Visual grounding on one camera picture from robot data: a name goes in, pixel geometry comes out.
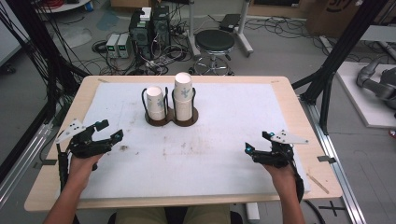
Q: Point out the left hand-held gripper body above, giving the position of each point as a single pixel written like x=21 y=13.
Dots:
x=84 y=146

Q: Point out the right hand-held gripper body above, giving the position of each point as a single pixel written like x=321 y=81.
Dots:
x=278 y=155

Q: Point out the person's left hand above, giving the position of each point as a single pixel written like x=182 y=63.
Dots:
x=81 y=169

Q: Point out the person's right hand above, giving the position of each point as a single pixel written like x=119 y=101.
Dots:
x=285 y=180

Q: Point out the white table mat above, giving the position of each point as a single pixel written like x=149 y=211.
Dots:
x=218 y=130

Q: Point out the black tape strip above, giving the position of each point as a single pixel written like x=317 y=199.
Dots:
x=327 y=159
x=46 y=163

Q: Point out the thin wooden stick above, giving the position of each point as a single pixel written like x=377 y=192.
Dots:
x=317 y=183

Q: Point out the white paper cup blue print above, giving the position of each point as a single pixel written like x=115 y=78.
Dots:
x=183 y=109
x=183 y=85
x=155 y=104

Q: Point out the grey bench power supply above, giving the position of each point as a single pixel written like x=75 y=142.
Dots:
x=124 y=46
x=112 y=46

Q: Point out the person's khaki trousers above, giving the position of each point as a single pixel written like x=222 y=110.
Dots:
x=205 y=216

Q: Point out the black computer tower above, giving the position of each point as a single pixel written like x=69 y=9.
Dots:
x=162 y=29
x=140 y=37

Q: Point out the white platform board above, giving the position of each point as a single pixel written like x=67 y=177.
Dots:
x=361 y=102

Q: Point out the white metal stand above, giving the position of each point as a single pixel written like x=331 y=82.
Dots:
x=243 y=34

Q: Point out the black round stool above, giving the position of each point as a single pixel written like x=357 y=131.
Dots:
x=214 y=40

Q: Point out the small white box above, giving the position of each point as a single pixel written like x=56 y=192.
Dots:
x=145 y=14

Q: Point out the blue tape roll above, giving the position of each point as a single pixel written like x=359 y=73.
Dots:
x=89 y=6

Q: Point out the black flat box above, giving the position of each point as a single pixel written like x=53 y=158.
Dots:
x=229 y=22

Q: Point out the white round table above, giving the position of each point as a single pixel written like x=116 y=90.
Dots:
x=67 y=6

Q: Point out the brown cardboard box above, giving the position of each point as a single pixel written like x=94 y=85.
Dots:
x=333 y=15

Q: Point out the aluminium rail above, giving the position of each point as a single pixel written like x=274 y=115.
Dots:
x=339 y=174
x=21 y=168

